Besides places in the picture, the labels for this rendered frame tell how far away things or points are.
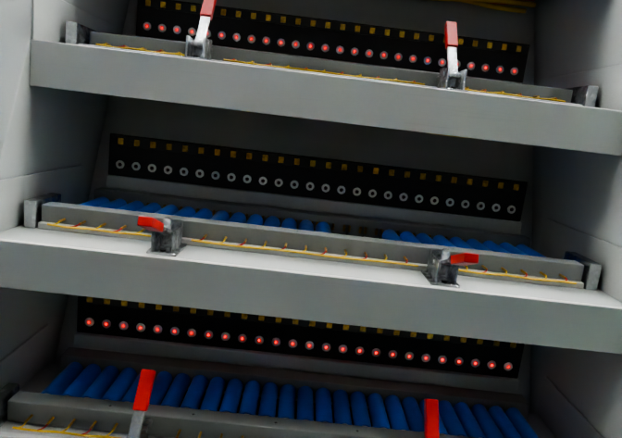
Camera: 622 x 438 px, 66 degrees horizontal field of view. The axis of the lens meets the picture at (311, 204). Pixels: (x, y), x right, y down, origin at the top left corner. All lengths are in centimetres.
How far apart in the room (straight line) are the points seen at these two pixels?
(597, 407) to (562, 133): 28
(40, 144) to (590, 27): 65
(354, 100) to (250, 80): 11
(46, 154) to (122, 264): 18
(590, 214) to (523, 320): 17
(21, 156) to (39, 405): 24
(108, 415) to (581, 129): 55
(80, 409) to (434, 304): 36
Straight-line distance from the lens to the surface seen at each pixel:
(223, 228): 50
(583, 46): 70
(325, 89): 50
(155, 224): 41
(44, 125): 60
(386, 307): 46
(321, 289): 45
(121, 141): 66
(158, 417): 53
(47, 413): 57
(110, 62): 53
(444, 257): 48
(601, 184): 61
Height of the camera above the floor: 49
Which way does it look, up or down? 12 degrees up
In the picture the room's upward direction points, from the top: 6 degrees clockwise
